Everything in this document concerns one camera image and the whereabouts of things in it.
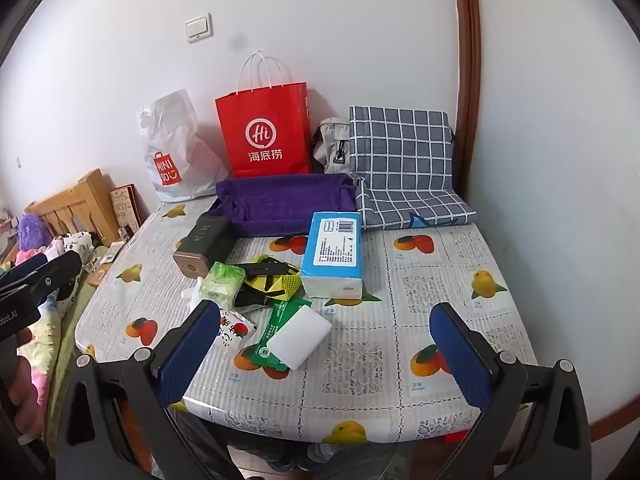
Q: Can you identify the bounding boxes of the brown patterned book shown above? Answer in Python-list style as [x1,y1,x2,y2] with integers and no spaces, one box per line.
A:
[110,183,146,233]

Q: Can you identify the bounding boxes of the brown wooden door frame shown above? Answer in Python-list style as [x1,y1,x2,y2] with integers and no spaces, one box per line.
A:
[449,0,482,201]

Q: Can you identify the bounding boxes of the grey fabric bag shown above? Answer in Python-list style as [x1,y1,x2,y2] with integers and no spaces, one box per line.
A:
[312,117,353,176]

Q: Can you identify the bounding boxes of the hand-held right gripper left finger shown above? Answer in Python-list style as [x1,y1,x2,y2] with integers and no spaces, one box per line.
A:
[55,299,223,480]

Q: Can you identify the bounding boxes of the fruit-print tablecloth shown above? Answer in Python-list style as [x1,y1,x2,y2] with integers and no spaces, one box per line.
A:
[75,197,538,448]

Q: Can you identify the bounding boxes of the white plastic shopping bag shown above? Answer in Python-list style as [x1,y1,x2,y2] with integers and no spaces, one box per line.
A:
[137,89,231,203]

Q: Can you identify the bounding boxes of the pale green tissue pack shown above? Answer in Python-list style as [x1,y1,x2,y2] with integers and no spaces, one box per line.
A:
[200,261,247,309]

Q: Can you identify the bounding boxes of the wooden nightstand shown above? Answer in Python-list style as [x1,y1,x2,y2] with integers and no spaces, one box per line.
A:
[85,230,136,291]

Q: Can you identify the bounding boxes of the yellow pouch black straps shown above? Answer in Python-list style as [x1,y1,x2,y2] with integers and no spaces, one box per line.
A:
[235,254,303,308]

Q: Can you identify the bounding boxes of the person's left hand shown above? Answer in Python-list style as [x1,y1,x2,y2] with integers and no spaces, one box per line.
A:
[0,355,45,442]

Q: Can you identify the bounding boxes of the grey checked cushion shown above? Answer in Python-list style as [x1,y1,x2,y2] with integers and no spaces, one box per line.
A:
[355,180,478,231]
[348,105,456,196]

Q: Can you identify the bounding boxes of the white foam block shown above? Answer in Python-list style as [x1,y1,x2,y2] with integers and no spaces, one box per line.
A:
[266,306,333,372]

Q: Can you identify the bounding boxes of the printed blanket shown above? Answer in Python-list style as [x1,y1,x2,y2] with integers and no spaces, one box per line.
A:
[0,247,83,411]

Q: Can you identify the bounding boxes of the green bed sheet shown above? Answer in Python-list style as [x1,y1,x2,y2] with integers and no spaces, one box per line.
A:
[45,245,118,441]

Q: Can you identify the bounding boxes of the white sachet red print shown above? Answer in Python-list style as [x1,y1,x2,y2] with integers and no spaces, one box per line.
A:
[212,307,257,361]

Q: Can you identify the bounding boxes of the purple plush toy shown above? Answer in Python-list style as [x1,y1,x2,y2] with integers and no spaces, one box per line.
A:
[17,213,51,251]

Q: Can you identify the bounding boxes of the dark green box gold end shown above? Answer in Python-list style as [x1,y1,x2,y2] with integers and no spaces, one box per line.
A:
[173,215,236,281]

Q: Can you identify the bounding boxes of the blue tissue pack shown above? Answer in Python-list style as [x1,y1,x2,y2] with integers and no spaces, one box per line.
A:
[300,211,364,301]

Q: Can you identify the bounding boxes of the red paper bag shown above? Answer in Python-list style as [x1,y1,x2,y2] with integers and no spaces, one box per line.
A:
[215,51,313,179]

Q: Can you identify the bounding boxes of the white light switch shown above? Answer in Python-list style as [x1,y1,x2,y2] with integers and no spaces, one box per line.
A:
[185,14,214,44]

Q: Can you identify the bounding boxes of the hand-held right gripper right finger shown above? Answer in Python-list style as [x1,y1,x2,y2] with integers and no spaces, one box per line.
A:
[430,302,593,480]

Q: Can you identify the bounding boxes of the green wipes packet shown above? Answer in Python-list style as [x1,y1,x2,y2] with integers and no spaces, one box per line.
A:
[250,297,313,380]

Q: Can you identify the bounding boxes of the purple fabric storage tray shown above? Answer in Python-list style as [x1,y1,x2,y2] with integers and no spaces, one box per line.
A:
[215,173,358,237]

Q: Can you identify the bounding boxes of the white spotted cloth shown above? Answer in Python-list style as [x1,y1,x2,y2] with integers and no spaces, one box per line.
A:
[57,232,96,266]

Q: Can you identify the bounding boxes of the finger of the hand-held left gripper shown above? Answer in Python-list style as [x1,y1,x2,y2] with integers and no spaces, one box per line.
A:
[0,250,83,307]
[0,254,50,286]

